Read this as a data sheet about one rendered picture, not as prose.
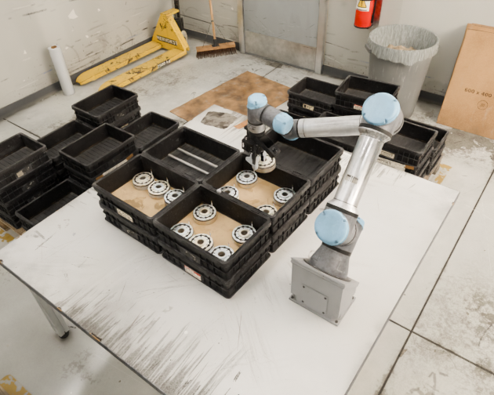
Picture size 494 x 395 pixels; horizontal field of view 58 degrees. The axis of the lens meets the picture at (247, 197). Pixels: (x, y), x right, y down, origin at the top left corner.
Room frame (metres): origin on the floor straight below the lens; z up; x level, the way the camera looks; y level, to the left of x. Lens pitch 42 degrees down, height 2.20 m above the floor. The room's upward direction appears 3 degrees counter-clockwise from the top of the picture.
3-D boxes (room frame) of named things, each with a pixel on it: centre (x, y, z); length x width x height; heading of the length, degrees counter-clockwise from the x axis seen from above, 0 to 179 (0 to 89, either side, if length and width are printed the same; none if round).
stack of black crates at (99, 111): (2.97, 1.01, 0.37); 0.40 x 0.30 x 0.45; 142
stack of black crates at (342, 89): (2.92, -0.92, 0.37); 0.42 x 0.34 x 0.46; 52
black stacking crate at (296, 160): (1.76, -0.24, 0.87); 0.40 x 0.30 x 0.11; 50
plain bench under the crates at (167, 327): (1.51, 0.05, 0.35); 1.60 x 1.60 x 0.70; 52
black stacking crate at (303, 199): (1.53, -0.04, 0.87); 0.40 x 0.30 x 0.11; 50
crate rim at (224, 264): (1.30, 0.15, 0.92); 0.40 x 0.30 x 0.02; 50
